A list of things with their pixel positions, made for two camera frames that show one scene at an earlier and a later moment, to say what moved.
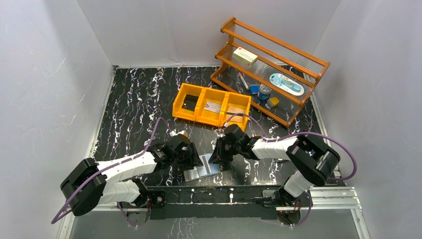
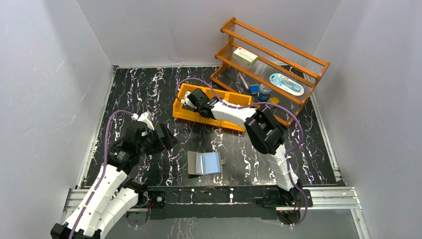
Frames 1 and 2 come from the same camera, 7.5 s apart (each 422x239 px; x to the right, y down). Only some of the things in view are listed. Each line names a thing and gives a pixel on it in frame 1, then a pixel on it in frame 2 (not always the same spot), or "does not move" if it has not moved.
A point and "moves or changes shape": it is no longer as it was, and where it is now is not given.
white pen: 243,80 does not move
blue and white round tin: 265,91 does not move
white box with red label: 247,58 does not move
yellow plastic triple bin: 212,106 does not move
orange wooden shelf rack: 271,75 does not move
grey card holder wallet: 192,174 moves or changes shape
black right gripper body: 230,149 → 199,110
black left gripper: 188,158 → 163,138
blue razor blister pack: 286,84 does not move
